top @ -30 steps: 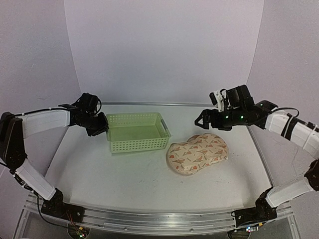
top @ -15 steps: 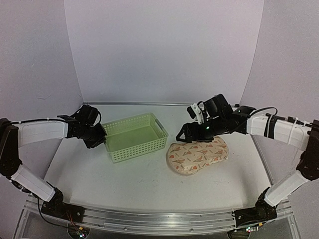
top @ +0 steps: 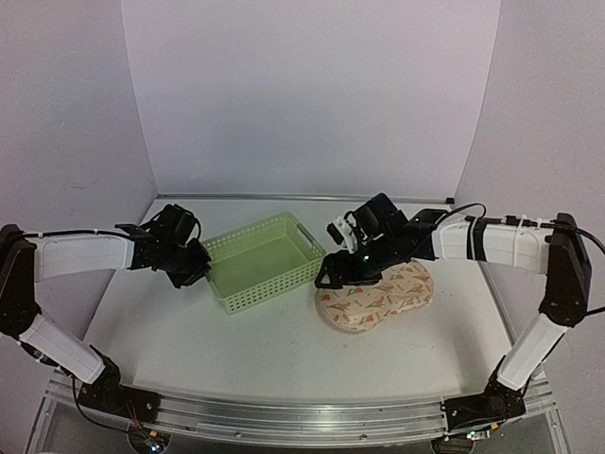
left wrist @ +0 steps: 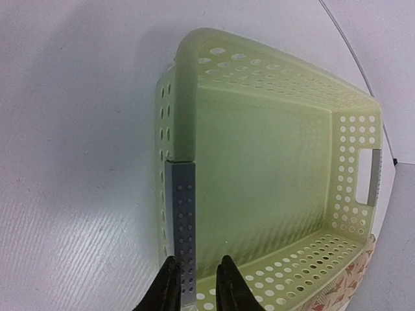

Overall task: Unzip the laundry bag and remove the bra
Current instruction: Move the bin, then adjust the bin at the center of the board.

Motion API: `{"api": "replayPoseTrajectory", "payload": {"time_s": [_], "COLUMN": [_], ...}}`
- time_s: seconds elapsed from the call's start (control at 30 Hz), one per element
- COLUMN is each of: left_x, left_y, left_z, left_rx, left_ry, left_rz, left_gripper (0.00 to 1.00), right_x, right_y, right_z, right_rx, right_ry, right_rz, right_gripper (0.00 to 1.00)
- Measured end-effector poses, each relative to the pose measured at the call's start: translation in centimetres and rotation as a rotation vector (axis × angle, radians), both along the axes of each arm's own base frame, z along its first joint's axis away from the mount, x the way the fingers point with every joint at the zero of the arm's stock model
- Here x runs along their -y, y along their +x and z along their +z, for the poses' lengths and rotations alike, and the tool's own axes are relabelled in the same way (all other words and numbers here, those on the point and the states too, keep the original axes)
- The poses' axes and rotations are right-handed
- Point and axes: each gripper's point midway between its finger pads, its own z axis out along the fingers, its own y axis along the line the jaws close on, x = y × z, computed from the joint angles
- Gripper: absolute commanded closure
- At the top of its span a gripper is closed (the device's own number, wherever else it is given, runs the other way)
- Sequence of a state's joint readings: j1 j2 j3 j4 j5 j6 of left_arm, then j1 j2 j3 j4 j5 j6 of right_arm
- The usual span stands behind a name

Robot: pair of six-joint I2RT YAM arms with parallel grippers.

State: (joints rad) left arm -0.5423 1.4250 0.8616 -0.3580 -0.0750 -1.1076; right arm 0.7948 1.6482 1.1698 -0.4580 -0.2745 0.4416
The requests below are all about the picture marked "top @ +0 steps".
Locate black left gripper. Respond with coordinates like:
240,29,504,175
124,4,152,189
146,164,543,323
162,237,211,288

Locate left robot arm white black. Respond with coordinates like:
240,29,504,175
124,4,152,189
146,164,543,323
1,223,211,422

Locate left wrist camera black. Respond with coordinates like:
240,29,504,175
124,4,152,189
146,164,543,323
114,204,201,246

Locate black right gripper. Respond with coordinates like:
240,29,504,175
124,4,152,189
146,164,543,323
315,234,399,291

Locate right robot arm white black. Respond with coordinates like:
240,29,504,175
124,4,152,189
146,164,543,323
315,193,594,432

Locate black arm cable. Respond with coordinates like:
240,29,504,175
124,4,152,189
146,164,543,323
18,227,129,240
434,202,605,316

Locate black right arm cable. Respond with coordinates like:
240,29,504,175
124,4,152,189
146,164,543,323
434,202,605,316

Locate green perforated plastic basket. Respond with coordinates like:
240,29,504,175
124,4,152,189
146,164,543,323
203,212,325,315

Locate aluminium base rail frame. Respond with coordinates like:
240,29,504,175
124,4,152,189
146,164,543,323
26,191,573,454

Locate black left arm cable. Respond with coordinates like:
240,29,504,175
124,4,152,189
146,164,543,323
18,227,129,240

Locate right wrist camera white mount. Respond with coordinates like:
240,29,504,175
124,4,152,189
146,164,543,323
326,213,360,254

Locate beige tulip mesh laundry bag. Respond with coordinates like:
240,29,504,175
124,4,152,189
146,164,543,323
315,260,434,334

